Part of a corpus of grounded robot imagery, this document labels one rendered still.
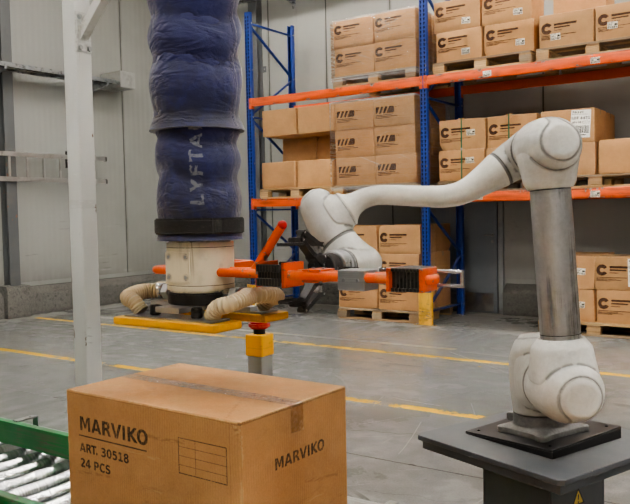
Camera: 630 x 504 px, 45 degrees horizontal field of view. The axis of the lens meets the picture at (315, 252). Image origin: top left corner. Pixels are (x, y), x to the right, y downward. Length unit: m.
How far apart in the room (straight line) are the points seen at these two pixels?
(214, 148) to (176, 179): 0.12
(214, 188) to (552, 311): 0.88
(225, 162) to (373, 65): 8.08
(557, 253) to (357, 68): 8.20
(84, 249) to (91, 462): 2.90
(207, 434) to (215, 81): 0.82
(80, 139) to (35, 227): 7.19
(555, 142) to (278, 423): 0.92
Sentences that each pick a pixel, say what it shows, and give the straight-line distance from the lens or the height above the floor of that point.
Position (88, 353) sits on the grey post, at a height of 0.56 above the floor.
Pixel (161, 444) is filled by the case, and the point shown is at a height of 0.86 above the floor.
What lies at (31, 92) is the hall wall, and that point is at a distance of 12.16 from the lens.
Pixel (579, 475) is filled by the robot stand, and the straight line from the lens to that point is 2.01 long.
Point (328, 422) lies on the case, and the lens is 1.93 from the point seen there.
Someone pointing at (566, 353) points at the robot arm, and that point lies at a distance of 1.97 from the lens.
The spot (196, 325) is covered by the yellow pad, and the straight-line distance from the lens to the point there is 1.81.
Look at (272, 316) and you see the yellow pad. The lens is 1.94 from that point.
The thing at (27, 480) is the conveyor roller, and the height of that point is 0.54.
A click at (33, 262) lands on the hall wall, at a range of 11.99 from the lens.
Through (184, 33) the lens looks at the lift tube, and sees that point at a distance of 1.91.
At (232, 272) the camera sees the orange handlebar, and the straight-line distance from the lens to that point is 1.87.
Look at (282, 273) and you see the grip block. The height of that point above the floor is 1.25.
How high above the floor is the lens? 1.39
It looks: 3 degrees down
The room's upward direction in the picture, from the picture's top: 1 degrees counter-clockwise
